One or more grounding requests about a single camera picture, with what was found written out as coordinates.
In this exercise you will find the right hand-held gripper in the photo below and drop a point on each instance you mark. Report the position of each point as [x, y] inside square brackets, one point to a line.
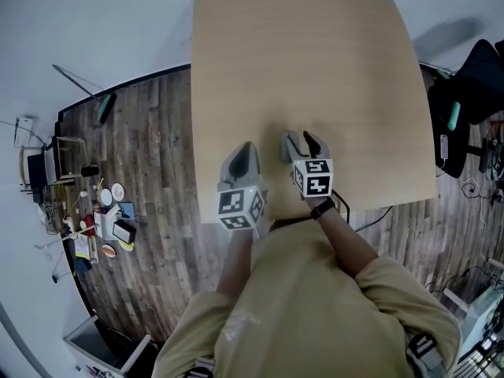
[313, 179]

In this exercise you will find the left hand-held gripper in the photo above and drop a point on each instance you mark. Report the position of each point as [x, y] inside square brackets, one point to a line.
[236, 207]

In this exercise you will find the person's right forearm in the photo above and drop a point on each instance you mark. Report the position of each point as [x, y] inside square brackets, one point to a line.
[346, 246]

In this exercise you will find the person's left forearm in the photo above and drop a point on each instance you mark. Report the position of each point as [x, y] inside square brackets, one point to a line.
[236, 262]

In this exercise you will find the black wrist band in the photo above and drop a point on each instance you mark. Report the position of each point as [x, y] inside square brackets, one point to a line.
[323, 210]

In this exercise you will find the blue book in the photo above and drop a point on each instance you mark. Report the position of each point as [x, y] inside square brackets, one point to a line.
[127, 210]

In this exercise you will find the white round red-print disc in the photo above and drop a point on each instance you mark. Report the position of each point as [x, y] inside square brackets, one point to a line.
[118, 192]

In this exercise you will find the black flat box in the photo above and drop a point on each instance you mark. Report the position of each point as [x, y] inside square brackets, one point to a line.
[124, 231]

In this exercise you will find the white round plate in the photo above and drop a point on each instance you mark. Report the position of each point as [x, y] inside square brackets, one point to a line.
[106, 197]

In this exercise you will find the black cylinder container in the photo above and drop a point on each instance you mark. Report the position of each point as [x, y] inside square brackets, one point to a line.
[90, 170]

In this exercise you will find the orange and white bowl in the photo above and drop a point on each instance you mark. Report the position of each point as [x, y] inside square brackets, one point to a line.
[108, 250]

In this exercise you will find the person's olive shirt torso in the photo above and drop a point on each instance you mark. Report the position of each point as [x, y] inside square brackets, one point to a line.
[307, 313]

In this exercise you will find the red container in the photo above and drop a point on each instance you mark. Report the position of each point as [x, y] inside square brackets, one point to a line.
[90, 224]

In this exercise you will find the black office chair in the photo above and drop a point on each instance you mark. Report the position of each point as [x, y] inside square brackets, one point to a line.
[468, 93]

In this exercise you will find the wooden stool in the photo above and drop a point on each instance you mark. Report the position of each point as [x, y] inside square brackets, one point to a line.
[59, 160]

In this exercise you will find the white cabinet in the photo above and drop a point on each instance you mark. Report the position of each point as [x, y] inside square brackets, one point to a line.
[102, 345]

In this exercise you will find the white equipment rack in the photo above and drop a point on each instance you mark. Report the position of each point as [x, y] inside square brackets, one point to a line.
[482, 321]

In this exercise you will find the white wall box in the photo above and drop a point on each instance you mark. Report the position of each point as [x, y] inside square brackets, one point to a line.
[23, 132]

